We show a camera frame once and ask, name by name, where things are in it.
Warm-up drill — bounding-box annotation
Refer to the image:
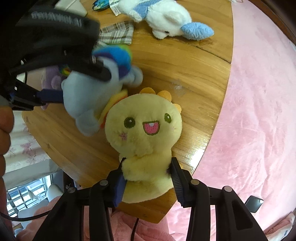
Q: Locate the light blue pony plush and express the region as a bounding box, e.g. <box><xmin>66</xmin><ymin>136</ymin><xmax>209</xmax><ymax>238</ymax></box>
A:
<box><xmin>61</xmin><ymin>45</ymin><xmax>143</xmax><ymax>136</ymax></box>

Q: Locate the plaid fabric bow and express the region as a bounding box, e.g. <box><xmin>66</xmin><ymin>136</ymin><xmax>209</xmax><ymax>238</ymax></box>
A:
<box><xmin>94</xmin><ymin>21</ymin><xmax>134</xmax><ymax>49</ymax></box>

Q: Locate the yellow chick plush toy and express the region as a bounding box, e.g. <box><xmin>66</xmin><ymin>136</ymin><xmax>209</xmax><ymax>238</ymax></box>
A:
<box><xmin>101</xmin><ymin>87</ymin><xmax>182</xmax><ymax>203</ymax></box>

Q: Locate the white text medicine box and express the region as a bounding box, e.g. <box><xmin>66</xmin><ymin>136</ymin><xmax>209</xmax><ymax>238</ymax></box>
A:
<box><xmin>109</xmin><ymin>0</ymin><xmax>121</xmax><ymax>16</ymax></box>

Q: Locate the person's left hand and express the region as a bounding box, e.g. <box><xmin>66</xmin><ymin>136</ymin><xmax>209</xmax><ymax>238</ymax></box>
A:
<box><xmin>0</xmin><ymin>105</ymin><xmax>15</xmax><ymax>179</ymax></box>

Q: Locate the purple plush toy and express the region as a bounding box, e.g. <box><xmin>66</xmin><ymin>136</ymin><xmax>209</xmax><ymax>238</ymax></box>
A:
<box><xmin>40</xmin><ymin>66</ymin><xmax>67</xmax><ymax>110</ymax></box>

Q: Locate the white storage bin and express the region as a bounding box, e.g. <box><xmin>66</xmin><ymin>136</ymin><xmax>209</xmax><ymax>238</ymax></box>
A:
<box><xmin>55</xmin><ymin>0</ymin><xmax>87</xmax><ymax>16</ymax></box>

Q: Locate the blue patterned pouch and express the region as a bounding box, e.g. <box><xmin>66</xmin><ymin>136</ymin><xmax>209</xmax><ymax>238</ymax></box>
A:
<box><xmin>92</xmin><ymin>0</ymin><xmax>110</xmax><ymax>11</ymax></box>

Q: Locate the pink bed blanket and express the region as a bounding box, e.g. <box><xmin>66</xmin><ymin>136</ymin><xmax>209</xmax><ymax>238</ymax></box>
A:
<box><xmin>166</xmin><ymin>0</ymin><xmax>296</xmax><ymax>241</ymax></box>

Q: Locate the white blue seal plush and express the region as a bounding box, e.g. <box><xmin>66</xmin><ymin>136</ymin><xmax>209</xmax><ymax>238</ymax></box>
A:
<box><xmin>118</xmin><ymin>0</ymin><xmax>214</xmax><ymax>41</ymax></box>

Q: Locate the black cable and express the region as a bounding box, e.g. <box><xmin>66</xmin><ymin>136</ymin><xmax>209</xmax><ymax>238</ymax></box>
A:
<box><xmin>0</xmin><ymin>209</ymin><xmax>53</xmax><ymax>222</ymax></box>

